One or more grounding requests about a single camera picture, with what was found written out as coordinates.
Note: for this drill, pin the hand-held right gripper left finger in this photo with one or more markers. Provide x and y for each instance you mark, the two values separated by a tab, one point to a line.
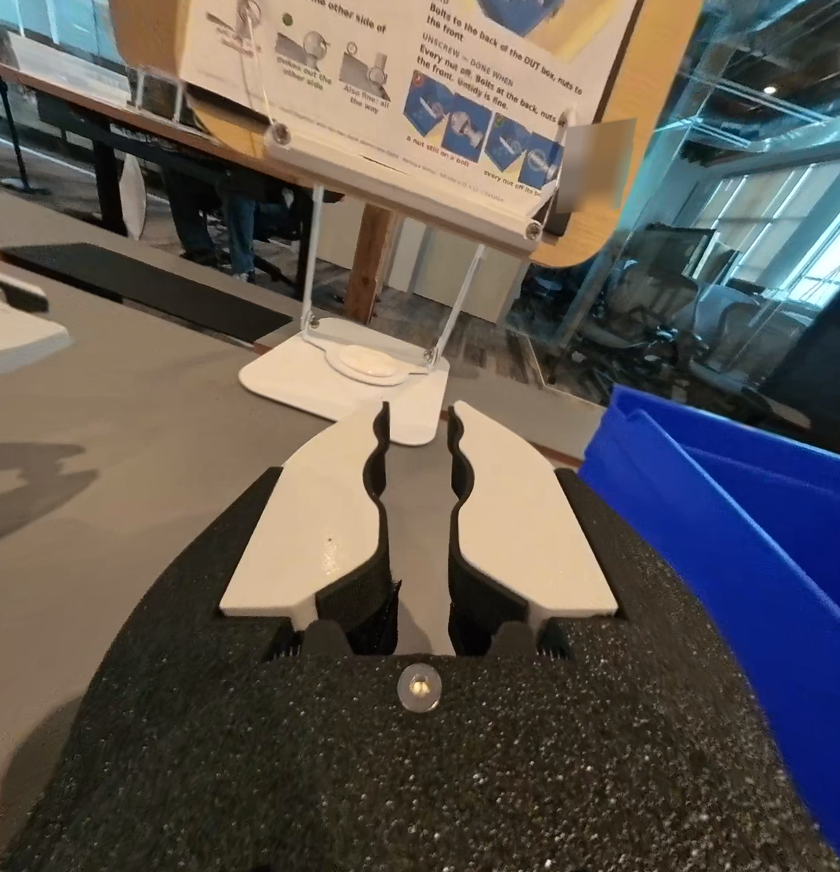
304	531

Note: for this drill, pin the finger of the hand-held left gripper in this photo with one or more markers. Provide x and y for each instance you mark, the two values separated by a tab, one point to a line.
11	289
18	337

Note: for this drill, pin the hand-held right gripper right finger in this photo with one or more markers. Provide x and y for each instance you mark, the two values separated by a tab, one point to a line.
529	531

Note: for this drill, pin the blue plastic bin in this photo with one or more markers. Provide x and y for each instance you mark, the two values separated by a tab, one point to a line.
767	545

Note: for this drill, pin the black table mat strip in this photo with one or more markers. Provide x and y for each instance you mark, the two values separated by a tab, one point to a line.
154	289

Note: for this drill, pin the white document stand wooden board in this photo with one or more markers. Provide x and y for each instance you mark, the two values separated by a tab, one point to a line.
290	381

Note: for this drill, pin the black pole stand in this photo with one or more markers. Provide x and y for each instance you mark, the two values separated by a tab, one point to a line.
11	122

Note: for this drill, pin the wooden desk black legs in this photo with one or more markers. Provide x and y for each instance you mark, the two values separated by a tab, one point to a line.
106	143

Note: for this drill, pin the white cabinet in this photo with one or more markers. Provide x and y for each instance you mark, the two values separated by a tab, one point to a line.
474	279

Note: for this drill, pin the grey office chair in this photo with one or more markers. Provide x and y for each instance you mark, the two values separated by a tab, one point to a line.
733	340

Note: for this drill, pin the printed instruction sheet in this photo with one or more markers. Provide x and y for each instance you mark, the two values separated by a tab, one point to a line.
406	75

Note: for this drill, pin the wooden post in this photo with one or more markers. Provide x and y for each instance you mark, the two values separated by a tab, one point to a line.
369	266

